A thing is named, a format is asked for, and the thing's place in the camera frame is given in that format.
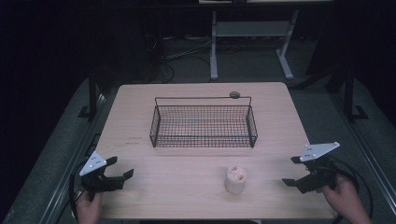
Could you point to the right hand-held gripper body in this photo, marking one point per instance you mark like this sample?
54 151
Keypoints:
318 150

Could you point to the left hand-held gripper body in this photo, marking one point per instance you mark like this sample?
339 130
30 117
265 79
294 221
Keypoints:
93 164

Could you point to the person's left hand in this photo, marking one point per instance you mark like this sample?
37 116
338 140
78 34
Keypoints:
89 211

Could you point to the person's right hand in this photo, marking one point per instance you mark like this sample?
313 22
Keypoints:
344 194

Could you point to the black metal stand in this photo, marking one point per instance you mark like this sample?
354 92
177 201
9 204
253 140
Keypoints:
92 93
349 93

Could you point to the small brown round object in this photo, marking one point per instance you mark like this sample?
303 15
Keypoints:
234 94

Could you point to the aluminium frame rail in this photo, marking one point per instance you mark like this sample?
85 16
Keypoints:
367 158
74 161

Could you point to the white metal desk frame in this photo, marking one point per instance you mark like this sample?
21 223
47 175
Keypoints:
250 28

